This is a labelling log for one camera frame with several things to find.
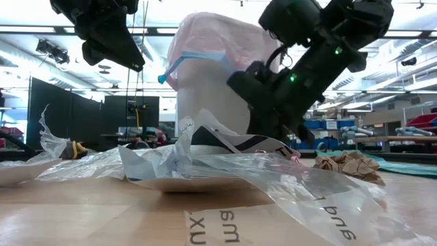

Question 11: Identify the black ceiling rail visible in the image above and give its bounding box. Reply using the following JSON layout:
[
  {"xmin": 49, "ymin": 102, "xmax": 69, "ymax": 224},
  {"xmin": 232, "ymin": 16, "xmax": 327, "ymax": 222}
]
[{"xmin": 0, "ymin": 24, "xmax": 437, "ymax": 39}]

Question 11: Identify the white paper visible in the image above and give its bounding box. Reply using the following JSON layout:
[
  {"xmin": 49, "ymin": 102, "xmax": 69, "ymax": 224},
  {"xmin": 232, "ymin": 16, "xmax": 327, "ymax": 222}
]
[{"xmin": 118, "ymin": 115, "xmax": 195, "ymax": 182}]

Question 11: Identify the black hanging cable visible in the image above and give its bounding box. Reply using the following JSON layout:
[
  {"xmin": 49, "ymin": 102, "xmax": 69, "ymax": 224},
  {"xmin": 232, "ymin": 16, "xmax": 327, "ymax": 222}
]
[{"xmin": 124, "ymin": 13, "xmax": 138, "ymax": 139}]

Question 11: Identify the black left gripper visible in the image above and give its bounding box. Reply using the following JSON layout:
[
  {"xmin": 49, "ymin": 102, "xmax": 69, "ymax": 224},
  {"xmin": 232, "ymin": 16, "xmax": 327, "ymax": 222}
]
[{"xmin": 49, "ymin": 0, "xmax": 146, "ymax": 72}]

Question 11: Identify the teal trash bag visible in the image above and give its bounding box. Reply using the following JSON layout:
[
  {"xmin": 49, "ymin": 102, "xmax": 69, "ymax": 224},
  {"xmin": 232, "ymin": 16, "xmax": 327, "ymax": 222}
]
[{"xmin": 315, "ymin": 149, "xmax": 437, "ymax": 179}]

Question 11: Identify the silver ventilation duct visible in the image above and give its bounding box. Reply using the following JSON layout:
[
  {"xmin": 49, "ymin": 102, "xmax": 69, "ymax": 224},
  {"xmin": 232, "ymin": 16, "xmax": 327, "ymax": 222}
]
[{"xmin": 333, "ymin": 38, "xmax": 437, "ymax": 92}]

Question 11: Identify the wooden workbench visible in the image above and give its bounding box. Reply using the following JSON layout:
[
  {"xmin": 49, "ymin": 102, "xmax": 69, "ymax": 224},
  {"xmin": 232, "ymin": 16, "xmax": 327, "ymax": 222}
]
[{"xmin": 353, "ymin": 135, "xmax": 437, "ymax": 153}]

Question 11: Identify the metal storage shelf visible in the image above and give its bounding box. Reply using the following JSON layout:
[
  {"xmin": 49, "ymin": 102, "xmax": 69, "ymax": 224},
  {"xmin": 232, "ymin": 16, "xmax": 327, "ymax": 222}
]
[{"xmin": 300, "ymin": 111, "xmax": 358, "ymax": 152}]

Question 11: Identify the black glove yellow trim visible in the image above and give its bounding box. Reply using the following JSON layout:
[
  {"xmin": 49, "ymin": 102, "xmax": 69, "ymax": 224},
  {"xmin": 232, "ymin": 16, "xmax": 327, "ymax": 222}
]
[{"xmin": 60, "ymin": 139, "xmax": 90, "ymax": 160}]

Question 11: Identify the red storage bin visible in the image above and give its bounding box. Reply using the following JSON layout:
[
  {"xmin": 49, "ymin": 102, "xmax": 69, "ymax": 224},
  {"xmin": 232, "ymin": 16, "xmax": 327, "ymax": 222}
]
[{"xmin": 406, "ymin": 113, "xmax": 437, "ymax": 129}]

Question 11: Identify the brown paper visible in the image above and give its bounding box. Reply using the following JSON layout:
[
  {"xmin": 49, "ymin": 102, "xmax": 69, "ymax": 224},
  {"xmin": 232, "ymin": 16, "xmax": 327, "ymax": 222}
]
[{"xmin": 313, "ymin": 150, "xmax": 386, "ymax": 187}]

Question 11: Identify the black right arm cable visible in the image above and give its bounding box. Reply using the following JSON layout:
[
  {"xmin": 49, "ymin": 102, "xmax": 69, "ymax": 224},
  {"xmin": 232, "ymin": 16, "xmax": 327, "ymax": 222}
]
[{"xmin": 265, "ymin": 44, "xmax": 294, "ymax": 69}]

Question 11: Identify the large black partition panel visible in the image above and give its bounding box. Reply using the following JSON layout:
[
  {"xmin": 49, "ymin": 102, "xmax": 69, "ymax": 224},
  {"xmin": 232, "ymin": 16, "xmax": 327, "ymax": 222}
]
[{"xmin": 27, "ymin": 77, "xmax": 103, "ymax": 151}]

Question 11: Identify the black white printed wrapper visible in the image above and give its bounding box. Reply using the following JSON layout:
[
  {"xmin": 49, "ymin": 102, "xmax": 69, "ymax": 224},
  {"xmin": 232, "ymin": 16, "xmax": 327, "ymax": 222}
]
[{"xmin": 179, "ymin": 108, "xmax": 301, "ymax": 161}]

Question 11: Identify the white plastic trash bin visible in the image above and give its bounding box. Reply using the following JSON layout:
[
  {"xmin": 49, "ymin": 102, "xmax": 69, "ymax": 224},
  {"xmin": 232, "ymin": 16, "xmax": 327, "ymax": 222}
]
[{"xmin": 175, "ymin": 59, "xmax": 252, "ymax": 136}]

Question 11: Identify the small black partition panel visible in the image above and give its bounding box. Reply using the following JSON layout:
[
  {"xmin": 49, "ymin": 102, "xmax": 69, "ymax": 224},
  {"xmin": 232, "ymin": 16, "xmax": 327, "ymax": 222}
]
[{"xmin": 104, "ymin": 95, "xmax": 160, "ymax": 137}]

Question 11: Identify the black ceiling camera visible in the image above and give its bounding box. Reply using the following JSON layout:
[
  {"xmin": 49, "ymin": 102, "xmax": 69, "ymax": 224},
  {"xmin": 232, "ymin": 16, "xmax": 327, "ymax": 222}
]
[
  {"xmin": 400, "ymin": 56, "xmax": 418, "ymax": 68},
  {"xmin": 36, "ymin": 38, "xmax": 71, "ymax": 66}
]

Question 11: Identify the pink trash bag blue drawstring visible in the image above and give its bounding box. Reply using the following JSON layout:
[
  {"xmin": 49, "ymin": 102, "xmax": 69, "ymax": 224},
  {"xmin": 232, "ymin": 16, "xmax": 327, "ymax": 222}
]
[{"xmin": 157, "ymin": 12, "xmax": 284, "ymax": 92}]

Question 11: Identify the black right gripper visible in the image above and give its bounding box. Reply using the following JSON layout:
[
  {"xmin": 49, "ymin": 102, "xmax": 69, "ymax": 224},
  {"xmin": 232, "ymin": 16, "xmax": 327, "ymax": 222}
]
[{"xmin": 227, "ymin": 53, "xmax": 329, "ymax": 146}]

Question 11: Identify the clear plastic film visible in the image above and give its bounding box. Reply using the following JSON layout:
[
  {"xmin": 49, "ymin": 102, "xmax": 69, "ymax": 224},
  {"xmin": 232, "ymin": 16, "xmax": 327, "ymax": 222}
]
[{"xmin": 0, "ymin": 104, "xmax": 71, "ymax": 168}]

